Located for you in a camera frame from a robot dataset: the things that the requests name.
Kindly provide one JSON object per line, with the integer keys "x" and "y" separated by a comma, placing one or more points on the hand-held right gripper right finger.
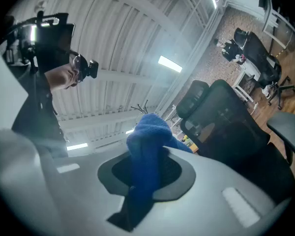
{"x": 206, "y": 200}

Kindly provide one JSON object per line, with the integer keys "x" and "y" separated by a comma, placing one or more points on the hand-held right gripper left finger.
{"x": 83, "y": 193}

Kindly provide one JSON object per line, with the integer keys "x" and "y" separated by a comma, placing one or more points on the black office chair seat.
{"x": 265, "y": 181}

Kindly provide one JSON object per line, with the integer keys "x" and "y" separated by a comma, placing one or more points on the blue cloth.
{"x": 147, "y": 136}

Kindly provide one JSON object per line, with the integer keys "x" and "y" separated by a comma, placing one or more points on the rectangular ceiling light panel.
{"x": 170, "y": 64}
{"x": 129, "y": 131}
{"x": 77, "y": 146}

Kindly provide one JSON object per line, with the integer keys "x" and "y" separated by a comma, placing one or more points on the yellow flower bouquet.
{"x": 186, "y": 138}

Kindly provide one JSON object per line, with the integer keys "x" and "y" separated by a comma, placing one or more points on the black mesh office chair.
{"x": 223, "y": 117}

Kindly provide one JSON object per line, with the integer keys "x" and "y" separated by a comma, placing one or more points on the black table leg with wheel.
{"x": 141, "y": 107}

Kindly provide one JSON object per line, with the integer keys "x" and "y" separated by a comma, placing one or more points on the grey chair armrest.
{"x": 288, "y": 129}

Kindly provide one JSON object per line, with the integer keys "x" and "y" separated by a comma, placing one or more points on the person's head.
{"x": 61, "y": 76}

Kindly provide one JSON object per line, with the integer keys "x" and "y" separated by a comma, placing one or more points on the person's eyeglasses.
{"x": 77, "y": 65}

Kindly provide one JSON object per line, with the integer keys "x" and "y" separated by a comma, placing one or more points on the white table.
{"x": 248, "y": 72}

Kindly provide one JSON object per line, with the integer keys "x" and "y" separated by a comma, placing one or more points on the black swivel office chair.
{"x": 260, "y": 55}

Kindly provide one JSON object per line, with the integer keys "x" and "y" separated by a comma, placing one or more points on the black equipment on stand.
{"x": 54, "y": 33}

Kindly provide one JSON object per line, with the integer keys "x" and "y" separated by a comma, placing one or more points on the person with head camera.
{"x": 37, "y": 107}

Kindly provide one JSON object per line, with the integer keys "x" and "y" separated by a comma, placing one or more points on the black head-mounted camera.
{"x": 93, "y": 69}

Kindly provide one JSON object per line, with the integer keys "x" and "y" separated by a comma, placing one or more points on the white desk frame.
{"x": 273, "y": 16}

